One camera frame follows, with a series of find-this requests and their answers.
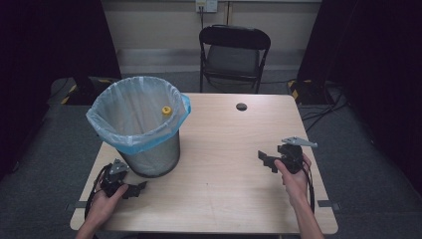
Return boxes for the grey tape strip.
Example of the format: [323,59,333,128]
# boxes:
[316,199,342,212]
[64,200,89,214]

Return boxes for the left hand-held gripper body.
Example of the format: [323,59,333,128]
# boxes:
[99,158,131,199]

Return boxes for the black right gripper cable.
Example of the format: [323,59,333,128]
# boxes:
[301,160,317,214]

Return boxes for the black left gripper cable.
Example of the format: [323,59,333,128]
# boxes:
[84,163,113,221]

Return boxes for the white wall outlet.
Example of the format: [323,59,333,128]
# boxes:
[195,0,219,14]

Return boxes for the metal mesh trash can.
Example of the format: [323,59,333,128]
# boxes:
[116,129,182,179]

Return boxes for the yellow black striped cable cover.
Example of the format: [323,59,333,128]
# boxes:
[287,79,314,102]
[60,77,114,106]

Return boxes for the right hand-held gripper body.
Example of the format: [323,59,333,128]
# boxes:
[277,135,318,175]

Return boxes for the black floor cables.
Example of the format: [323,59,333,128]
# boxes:
[300,82,350,133]

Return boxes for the dark curtain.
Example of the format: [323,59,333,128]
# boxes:
[0,0,122,182]
[296,0,422,197]

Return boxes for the trash bin with blue liner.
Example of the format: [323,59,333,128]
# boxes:
[86,76,193,156]

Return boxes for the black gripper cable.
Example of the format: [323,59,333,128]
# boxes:
[84,163,113,221]
[301,160,317,214]

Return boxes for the black folding chair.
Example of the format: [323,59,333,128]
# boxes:
[198,24,273,95]

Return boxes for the person's left hand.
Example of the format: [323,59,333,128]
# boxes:
[84,183,130,231]

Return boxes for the black outlet cable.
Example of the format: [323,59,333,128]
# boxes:
[198,5,206,32]

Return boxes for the person's right hand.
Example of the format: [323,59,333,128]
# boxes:
[274,153,314,201]

